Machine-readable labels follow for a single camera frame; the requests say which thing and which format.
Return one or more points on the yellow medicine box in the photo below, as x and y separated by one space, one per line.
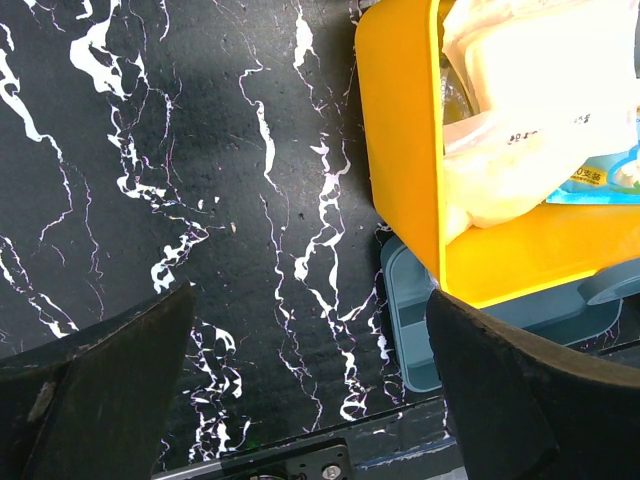
397 56

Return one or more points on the cotton ball bag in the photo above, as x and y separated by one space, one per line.
551 84

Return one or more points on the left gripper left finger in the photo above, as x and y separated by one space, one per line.
93 404

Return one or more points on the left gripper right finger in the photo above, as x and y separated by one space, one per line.
527 408

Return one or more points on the cotton swab bag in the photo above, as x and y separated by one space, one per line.
611 179

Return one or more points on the blue divided tray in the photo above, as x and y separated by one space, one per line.
565 314

